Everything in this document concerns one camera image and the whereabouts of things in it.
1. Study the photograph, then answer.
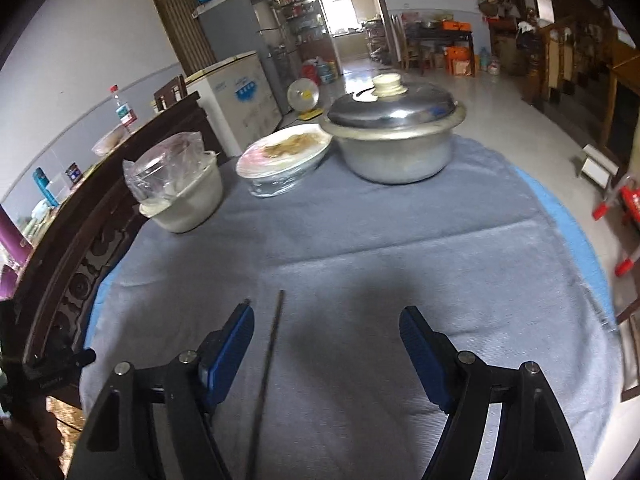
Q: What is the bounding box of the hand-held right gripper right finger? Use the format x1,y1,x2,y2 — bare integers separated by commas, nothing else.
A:
398,305,587,480

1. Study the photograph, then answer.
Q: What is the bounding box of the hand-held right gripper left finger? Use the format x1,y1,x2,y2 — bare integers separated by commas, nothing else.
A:
65,298,256,480

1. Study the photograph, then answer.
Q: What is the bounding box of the dark chopstick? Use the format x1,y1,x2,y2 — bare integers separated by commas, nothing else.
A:
244,288,285,480

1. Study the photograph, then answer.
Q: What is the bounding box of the grey tablecloth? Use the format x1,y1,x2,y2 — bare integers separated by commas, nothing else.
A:
79,132,624,480

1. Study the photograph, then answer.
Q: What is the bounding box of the purple thermos flask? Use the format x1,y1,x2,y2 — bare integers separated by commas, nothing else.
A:
0,207,32,264

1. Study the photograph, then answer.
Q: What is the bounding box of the carved dark wooden sideboard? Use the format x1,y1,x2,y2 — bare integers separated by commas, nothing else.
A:
9,92,222,412

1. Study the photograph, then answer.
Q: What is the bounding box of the teal water bottle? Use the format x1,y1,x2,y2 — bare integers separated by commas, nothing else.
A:
32,167,61,209

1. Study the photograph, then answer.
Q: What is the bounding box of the clear plastic container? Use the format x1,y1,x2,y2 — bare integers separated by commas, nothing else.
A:
47,172,74,201

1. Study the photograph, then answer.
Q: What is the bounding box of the blue tablecloth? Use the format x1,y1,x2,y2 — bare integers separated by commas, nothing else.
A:
85,167,619,332

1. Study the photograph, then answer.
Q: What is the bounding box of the clear plastic bag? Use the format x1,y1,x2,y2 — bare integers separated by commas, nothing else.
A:
122,131,216,206

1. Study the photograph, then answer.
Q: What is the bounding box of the aluminium pot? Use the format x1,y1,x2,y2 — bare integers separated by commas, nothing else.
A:
319,104,467,185

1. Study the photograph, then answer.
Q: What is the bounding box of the wrapped bowl of food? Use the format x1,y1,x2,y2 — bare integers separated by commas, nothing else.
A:
235,123,334,199

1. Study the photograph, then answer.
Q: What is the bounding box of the bagged food bowl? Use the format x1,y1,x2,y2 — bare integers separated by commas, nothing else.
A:
91,124,132,157

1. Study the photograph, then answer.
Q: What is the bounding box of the metal pot lid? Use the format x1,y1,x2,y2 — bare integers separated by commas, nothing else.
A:
327,72,460,129

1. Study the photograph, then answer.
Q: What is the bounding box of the red child chair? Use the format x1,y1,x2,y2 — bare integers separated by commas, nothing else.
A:
592,174,640,277

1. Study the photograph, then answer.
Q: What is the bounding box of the white step stool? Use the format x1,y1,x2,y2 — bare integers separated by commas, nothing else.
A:
579,143,619,189

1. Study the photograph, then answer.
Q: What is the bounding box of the white chest freezer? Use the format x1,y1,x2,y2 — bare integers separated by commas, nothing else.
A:
184,49,284,157

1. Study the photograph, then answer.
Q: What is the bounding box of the small white fan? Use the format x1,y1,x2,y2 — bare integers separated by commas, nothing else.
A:
286,79,321,121

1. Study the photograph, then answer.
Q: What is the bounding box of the red-capped plastic bottle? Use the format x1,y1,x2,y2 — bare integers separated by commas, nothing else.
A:
109,84,137,134

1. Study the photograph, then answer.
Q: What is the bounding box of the dark wooden chair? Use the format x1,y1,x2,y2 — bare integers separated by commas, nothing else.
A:
153,73,189,111

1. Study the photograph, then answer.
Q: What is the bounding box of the tall orange box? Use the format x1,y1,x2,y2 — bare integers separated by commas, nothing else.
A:
444,45,476,77

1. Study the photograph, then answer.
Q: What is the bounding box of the clear water jug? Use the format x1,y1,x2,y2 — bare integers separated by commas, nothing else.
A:
478,47,501,76

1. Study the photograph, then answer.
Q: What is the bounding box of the dark wooden side table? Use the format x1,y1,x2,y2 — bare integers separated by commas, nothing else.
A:
404,27,476,72

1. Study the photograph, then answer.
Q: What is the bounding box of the wooden staircase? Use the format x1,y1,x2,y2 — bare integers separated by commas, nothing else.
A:
519,0,640,147

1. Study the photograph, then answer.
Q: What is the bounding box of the grey refrigerator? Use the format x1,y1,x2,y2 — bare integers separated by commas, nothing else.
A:
192,0,301,117

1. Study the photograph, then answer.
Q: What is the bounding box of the shelf of jars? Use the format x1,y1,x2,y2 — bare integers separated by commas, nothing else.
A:
269,0,331,51

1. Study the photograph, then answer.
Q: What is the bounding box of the brown wooden door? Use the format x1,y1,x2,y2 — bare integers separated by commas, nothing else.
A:
142,0,227,77

